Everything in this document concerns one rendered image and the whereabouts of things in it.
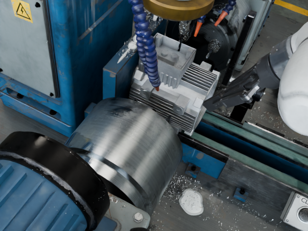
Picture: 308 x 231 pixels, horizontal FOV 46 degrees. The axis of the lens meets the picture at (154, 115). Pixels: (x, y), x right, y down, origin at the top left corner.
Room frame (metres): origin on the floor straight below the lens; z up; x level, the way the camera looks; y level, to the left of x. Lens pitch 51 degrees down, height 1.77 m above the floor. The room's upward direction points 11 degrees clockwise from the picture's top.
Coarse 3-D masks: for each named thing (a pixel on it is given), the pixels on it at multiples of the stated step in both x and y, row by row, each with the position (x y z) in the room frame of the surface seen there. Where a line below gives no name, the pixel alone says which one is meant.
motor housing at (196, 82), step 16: (192, 64) 0.75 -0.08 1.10; (144, 80) 0.69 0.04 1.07; (192, 80) 0.69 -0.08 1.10; (208, 80) 0.69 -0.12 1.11; (160, 96) 0.64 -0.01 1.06; (176, 96) 0.65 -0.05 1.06; (192, 96) 0.65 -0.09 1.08; (208, 96) 0.75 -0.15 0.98; (160, 112) 0.64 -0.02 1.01; (192, 112) 0.62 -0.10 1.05; (192, 128) 0.62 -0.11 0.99
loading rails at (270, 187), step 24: (216, 120) 0.72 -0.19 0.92; (192, 144) 0.62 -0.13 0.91; (216, 144) 0.63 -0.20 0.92; (240, 144) 0.67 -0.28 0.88; (264, 144) 0.66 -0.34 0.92; (288, 144) 0.67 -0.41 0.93; (192, 168) 0.59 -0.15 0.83; (216, 168) 0.59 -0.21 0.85; (240, 168) 0.56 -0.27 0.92; (264, 168) 0.58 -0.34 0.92; (288, 168) 0.62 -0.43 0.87; (240, 192) 0.54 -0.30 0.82; (264, 192) 0.53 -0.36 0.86; (288, 192) 0.52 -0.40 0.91
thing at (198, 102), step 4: (136, 72) 0.69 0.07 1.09; (140, 72) 0.69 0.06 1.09; (212, 72) 0.75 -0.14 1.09; (216, 72) 0.74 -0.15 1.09; (136, 76) 0.68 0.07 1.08; (140, 76) 0.68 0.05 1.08; (140, 80) 0.68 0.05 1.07; (196, 100) 0.63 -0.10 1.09; (200, 100) 0.63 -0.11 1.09; (192, 104) 0.62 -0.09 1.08; (196, 104) 0.62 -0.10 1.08; (200, 104) 0.62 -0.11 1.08; (200, 108) 0.62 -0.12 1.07; (184, 132) 0.62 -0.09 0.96; (188, 132) 0.62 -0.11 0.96; (192, 132) 0.63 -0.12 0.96
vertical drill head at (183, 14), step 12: (144, 0) 0.67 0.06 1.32; (156, 0) 0.66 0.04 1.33; (168, 0) 0.67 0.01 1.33; (180, 0) 0.68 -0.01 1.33; (192, 0) 0.68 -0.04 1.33; (204, 0) 0.69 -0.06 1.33; (156, 12) 0.65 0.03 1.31; (168, 12) 0.65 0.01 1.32; (180, 12) 0.65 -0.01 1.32; (192, 12) 0.66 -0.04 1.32; (204, 12) 0.68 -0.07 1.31; (180, 24) 0.68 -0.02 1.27; (192, 24) 0.75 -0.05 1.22; (180, 48) 0.68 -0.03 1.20
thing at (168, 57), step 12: (156, 36) 0.78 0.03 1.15; (156, 48) 0.77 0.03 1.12; (168, 48) 0.78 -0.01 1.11; (192, 48) 0.76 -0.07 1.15; (168, 60) 0.72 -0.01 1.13; (180, 60) 0.74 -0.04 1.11; (192, 60) 0.75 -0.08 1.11; (144, 72) 0.70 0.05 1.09; (168, 72) 0.68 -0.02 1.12; (180, 72) 0.67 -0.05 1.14; (168, 84) 0.67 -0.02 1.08
